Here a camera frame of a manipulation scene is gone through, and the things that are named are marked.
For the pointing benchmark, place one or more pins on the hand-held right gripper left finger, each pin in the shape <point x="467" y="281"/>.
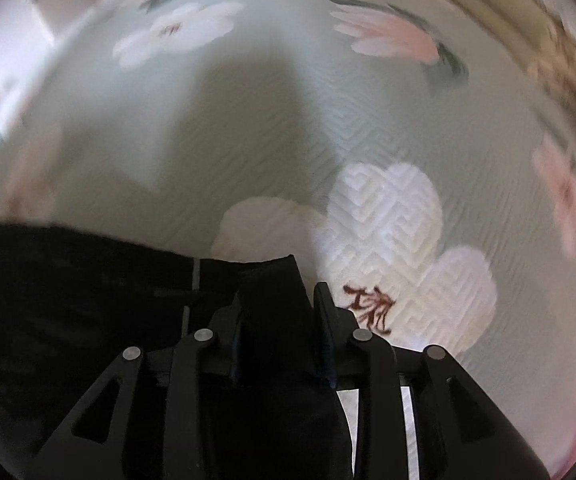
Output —
<point x="235" y="345"/>

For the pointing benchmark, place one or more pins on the floral green bedspread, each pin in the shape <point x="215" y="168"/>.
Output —
<point x="248" y="135"/>

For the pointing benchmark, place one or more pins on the cream folded quilt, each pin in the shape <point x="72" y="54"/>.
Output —
<point x="542" y="25"/>

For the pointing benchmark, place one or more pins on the black hooded jacket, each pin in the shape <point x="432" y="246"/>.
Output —
<point x="83" y="290"/>

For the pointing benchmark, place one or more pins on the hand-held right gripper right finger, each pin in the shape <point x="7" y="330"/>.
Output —
<point x="325" y="350"/>

